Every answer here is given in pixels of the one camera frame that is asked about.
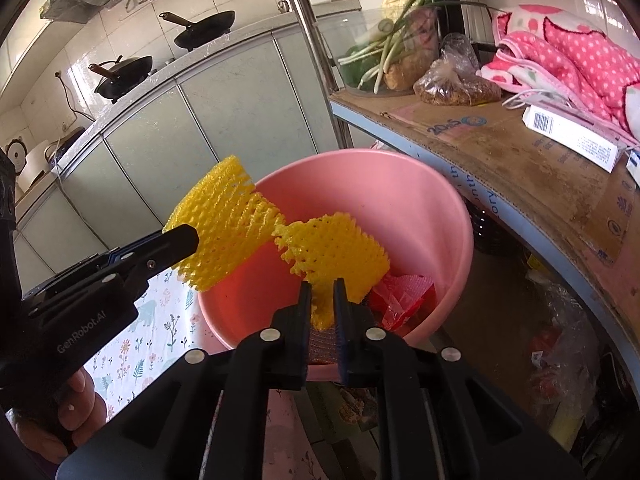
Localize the white barcode box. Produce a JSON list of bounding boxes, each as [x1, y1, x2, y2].
[[522, 104, 629, 174]]

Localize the white cable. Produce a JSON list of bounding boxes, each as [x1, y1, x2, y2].
[[501, 90, 552, 112]]

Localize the crumpled plastic bags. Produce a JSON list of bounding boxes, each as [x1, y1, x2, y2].
[[527, 280, 603, 453]]

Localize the kitchen counter cabinet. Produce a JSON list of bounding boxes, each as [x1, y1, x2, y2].
[[12, 0, 363, 306]]

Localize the metal shelf rack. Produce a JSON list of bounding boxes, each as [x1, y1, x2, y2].
[[272, 0, 640, 461]]

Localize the black blender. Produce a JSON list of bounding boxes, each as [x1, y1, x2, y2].
[[400, 0, 474, 52]]

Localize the white rice cooker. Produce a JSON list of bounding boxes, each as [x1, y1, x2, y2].
[[5, 138, 59, 196]]

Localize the glass bowl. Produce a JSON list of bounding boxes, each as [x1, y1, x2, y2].
[[320, 4, 451, 97]]

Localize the black induction cooker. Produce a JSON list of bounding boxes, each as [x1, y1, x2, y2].
[[50, 126, 87, 163]]

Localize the bag of brown grains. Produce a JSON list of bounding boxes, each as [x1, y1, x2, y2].
[[412, 32, 503, 107]]

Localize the red printed packaging bag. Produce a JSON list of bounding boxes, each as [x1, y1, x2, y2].
[[367, 274, 436, 331]]

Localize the floral tablecloth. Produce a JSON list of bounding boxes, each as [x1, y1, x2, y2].
[[80, 267, 223, 431]]

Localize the yellow foam net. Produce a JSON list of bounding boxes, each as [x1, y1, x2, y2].
[[272, 212, 392, 331], [162, 155, 287, 292]]

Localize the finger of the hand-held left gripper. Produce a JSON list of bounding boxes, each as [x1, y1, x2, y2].
[[100, 224, 200, 286]]

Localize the black wok with lid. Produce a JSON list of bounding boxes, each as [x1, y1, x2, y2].
[[89, 56, 153, 100]]

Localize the green vegetable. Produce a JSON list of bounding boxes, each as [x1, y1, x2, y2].
[[342, 45, 382, 89]]

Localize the person's left hand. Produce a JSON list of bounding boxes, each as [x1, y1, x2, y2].
[[5, 367, 108, 466]]

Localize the silver scouring pad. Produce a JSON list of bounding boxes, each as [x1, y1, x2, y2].
[[308, 327, 342, 367]]

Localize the cardboard sheet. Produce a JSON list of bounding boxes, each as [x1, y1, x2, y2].
[[331, 87, 640, 267]]

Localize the pink polka-dot cloth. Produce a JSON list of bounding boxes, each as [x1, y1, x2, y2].
[[477, 4, 640, 144]]

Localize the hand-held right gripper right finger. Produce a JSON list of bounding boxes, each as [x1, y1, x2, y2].
[[332, 277, 583, 480]]

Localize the green onions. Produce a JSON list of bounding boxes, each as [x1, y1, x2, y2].
[[339, 0, 495, 94]]

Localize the green printed package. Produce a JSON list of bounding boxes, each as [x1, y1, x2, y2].
[[305, 385, 382, 442]]

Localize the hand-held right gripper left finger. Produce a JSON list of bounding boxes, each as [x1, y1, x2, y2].
[[55, 280, 313, 480]]

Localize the black power cable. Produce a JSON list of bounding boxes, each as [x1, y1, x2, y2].
[[55, 71, 97, 124]]

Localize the pink plastic basin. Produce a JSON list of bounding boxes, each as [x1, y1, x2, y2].
[[196, 147, 475, 382]]

